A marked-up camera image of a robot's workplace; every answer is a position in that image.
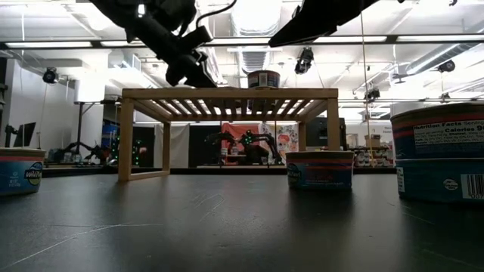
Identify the blue pink label salmon can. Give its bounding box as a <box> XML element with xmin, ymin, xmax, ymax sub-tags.
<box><xmin>285</xmin><ymin>150</ymin><xmax>355</xmax><ymax>191</ymax></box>
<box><xmin>0</xmin><ymin>147</ymin><xmax>47</xmax><ymax>197</ymax></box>
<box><xmin>389</xmin><ymin>102</ymin><xmax>484</xmax><ymax>161</ymax></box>

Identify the black cabinet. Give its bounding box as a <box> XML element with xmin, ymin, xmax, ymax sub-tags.
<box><xmin>305</xmin><ymin>117</ymin><xmax>346</xmax><ymax>152</ymax></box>

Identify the white curtain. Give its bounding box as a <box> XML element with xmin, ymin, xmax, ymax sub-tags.
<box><xmin>154</xmin><ymin>123</ymin><xmax>191</xmax><ymax>168</ymax></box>

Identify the background goods shelf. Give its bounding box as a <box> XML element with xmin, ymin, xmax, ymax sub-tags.
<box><xmin>354</xmin><ymin>147</ymin><xmax>396</xmax><ymax>168</ymax></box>

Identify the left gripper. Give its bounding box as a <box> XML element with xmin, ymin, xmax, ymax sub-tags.
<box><xmin>126</xmin><ymin>14</ymin><xmax>217</xmax><ymax>88</ymax></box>

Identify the black monitor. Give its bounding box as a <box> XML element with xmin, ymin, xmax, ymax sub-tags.
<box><xmin>4</xmin><ymin>121</ymin><xmax>38</xmax><ymax>149</ymax></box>

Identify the black camera cable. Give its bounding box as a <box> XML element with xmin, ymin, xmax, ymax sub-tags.
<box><xmin>194</xmin><ymin>0</ymin><xmax>238</xmax><ymax>29</ymax></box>

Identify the ceiling light tube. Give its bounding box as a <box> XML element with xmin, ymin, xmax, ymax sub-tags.
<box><xmin>100</xmin><ymin>39</ymin><xmax>188</xmax><ymax>48</ymax></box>
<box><xmin>5</xmin><ymin>41</ymin><xmax>93</xmax><ymax>48</ymax></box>
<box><xmin>206</xmin><ymin>37</ymin><xmax>274</xmax><ymax>45</ymax></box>
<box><xmin>396</xmin><ymin>34</ymin><xmax>484</xmax><ymax>42</ymax></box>
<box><xmin>313</xmin><ymin>36</ymin><xmax>388</xmax><ymax>44</ymax></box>

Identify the orange backdrop cloth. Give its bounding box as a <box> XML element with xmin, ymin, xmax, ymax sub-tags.
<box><xmin>221</xmin><ymin>122</ymin><xmax>261</xmax><ymax>166</ymax></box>

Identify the white panel on stand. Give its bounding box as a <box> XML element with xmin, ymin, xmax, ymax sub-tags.
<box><xmin>73</xmin><ymin>77</ymin><xmax>107</xmax><ymax>104</ymax></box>

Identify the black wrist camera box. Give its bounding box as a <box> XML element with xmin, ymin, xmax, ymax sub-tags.
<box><xmin>176</xmin><ymin>24</ymin><xmax>215</xmax><ymax>53</ymax></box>

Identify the illustrated white poster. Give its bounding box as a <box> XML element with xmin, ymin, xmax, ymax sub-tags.
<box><xmin>259</xmin><ymin>122</ymin><xmax>299</xmax><ymax>164</ymax></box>

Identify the wooden slatted shelf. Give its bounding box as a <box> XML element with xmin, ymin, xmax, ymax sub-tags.
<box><xmin>117</xmin><ymin>87</ymin><xmax>340</xmax><ymax>183</ymax></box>

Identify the cardboard box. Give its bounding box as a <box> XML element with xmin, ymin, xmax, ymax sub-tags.
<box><xmin>364</xmin><ymin>133</ymin><xmax>382</xmax><ymax>149</ymax></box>

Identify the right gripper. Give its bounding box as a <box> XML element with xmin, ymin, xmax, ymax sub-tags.
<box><xmin>268</xmin><ymin>0</ymin><xmax>379</xmax><ymax>48</ymax></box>

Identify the background table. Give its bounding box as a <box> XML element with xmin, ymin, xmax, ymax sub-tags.
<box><xmin>196</xmin><ymin>164</ymin><xmax>288</xmax><ymax>170</ymax></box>

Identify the round silver ventilation duct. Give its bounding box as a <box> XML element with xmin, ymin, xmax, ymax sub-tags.
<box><xmin>230</xmin><ymin>0</ymin><xmax>284</xmax><ymax>38</ymax></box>

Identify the gold-lidded tin can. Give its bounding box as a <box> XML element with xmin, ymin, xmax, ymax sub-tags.
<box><xmin>247</xmin><ymin>70</ymin><xmax>281</xmax><ymax>89</ymax></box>

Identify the slanted grey ceiling duct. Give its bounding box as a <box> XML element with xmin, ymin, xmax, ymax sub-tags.
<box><xmin>406</xmin><ymin>42</ymin><xmax>484</xmax><ymax>76</ymax></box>

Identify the blue storage bin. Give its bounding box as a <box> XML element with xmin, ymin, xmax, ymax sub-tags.
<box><xmin>101</xmin><ymin>123</ymin><xmax>119</xmax><ymax>147</ymax></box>

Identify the yellow hanging cord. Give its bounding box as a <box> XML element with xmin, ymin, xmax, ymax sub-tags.
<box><xmin>358</xmin><ymin>14</ymin><xmax>376</xmax><ymax>168</ymax></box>

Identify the black stand pole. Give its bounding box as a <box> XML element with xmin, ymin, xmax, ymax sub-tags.
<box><xmin>73</xmin><ymin>100</ymin><xmax>100</xmax><ymax>144</ymax></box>

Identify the teal label tin can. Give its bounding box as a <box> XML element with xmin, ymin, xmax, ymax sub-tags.
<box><xmin>395</xmin><ymin>157</ymin><xmax>484</xmax><ymax>206</ymax></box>

